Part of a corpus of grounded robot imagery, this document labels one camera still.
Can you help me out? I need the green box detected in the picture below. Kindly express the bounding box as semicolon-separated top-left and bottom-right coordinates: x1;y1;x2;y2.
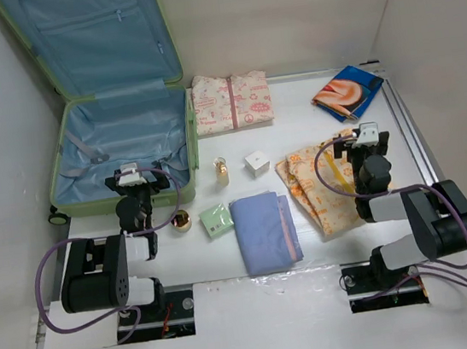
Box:
199;204;234;240

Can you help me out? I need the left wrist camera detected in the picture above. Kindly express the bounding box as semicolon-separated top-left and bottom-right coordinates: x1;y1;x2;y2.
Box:
114;163;148;188

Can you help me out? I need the small white box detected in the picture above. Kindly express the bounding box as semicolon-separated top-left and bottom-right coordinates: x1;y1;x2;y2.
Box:
244;150;271;178

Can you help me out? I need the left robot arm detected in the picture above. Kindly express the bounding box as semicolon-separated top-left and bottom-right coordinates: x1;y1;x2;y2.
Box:
61;163;171;320

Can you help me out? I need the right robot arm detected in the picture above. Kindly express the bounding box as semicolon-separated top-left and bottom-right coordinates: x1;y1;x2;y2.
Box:
332;131;467;288

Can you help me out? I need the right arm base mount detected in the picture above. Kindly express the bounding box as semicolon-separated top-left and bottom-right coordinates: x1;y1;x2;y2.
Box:
339;262;429;314

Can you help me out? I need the green suitcase blue lining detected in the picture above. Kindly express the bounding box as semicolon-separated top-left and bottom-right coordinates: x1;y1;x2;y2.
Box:
0;0;199;222

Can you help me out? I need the blue cloth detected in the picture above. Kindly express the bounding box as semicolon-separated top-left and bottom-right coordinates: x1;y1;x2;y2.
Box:
230;191;304;277

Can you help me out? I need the pink patterned folded garment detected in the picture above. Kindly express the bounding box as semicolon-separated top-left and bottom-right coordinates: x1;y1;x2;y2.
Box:
191;70;274;137

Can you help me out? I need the blue orange ear print bag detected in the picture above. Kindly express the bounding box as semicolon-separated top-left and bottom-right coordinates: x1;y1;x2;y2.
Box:
311;66;384;122

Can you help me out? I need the orange patterned garment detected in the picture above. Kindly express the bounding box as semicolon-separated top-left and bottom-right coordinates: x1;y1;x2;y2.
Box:
275;142;359;237

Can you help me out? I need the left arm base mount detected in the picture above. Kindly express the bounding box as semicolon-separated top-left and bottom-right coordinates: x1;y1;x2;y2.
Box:
116;286;196;345

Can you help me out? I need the round gold jar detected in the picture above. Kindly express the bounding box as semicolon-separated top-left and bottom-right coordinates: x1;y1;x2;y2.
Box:
171;210;192;233

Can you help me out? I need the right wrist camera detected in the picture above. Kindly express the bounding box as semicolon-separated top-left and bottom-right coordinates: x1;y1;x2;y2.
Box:
352;122;380;148

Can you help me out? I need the gold perfume bottle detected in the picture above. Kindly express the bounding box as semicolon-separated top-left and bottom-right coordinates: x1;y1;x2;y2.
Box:
213;157;230;187

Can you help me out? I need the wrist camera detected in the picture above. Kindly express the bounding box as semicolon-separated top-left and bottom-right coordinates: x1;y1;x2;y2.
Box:
114;163;148;188
352;122;380;148

